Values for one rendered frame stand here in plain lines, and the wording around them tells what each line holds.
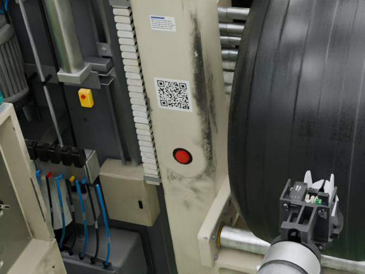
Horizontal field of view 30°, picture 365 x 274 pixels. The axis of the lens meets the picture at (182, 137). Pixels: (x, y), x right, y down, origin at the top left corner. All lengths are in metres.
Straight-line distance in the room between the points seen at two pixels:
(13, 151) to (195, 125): 0.37
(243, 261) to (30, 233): 0.48
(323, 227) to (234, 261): 0.55
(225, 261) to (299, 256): 0.61
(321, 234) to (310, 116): 0.20
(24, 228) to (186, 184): 0.37
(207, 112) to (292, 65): 0.32
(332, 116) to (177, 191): 0.55
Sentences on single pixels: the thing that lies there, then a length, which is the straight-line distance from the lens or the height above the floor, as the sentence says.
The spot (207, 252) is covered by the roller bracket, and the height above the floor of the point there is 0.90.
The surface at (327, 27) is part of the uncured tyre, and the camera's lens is 1.12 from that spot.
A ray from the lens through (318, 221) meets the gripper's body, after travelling 0.97.
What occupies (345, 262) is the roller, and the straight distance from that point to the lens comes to 1.43.
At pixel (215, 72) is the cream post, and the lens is 1.39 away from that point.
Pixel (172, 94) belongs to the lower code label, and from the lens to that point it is 1.36.
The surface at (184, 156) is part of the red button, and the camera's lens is 1.45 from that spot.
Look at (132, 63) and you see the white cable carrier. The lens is 1.37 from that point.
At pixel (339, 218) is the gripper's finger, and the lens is 1.04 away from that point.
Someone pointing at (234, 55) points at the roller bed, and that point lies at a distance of 1.75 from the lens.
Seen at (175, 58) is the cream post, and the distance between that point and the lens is 1.31.
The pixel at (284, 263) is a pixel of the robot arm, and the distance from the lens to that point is 0.88.
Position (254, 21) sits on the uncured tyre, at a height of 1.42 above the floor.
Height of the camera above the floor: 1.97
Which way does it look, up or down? 37 degrees down
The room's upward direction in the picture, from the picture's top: 8 degrees counter-clockwise
